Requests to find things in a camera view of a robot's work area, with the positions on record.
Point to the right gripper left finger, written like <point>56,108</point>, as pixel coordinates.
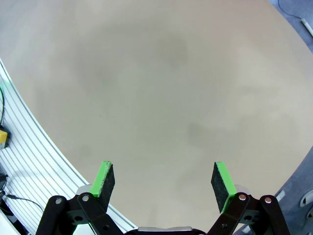
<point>78,215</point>

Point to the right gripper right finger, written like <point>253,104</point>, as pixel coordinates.
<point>249,216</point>

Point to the white round floor plate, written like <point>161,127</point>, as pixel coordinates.
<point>307,199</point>

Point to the yellow emergency stop button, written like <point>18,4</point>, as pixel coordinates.
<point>3,138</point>

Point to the white floor bar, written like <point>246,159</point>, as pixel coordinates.
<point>307,26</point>

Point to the aluminium profile frame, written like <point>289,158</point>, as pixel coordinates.
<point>36,159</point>

